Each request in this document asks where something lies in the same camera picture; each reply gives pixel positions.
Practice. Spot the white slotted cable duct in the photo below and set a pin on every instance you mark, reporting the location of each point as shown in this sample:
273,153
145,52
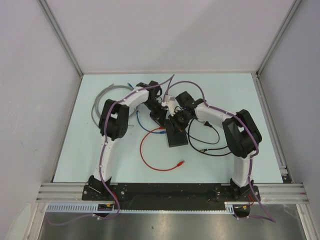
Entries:
105,208

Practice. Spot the black network switch box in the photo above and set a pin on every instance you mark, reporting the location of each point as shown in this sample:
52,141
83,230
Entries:
175,139

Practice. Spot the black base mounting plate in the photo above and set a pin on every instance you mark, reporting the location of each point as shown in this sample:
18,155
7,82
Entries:
171,196

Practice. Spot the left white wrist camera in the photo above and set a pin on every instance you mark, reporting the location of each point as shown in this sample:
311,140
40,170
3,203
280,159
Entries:
169,103

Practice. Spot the aluminium rail frame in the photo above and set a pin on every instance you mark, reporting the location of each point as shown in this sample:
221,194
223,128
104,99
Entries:
142,155

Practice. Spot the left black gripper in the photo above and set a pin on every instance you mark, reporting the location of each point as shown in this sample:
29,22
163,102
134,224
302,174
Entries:
159,117

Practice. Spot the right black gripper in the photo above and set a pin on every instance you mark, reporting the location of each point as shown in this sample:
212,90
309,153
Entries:
181,128

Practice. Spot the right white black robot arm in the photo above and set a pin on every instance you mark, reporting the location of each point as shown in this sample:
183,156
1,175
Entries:
241,133

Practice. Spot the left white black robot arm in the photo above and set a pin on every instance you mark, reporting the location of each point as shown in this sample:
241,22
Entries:
113,125

